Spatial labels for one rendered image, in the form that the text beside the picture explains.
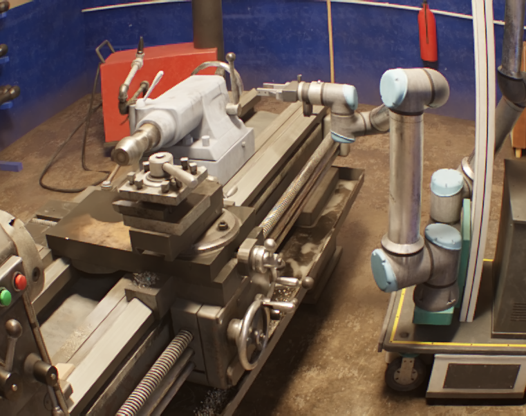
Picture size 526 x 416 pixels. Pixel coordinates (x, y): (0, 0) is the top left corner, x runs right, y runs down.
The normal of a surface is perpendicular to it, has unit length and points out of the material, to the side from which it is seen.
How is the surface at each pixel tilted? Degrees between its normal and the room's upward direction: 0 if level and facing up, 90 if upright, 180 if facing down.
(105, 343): 36
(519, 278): 90
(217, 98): 76
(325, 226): 0
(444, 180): 5
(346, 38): 90
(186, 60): 90
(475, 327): 0
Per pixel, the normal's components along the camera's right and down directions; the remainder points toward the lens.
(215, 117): 0.86, -0.20
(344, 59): -0.35, 0.44
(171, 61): 0.00, 0.45
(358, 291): -0.05, -0.89
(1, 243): 0.62, -0.55
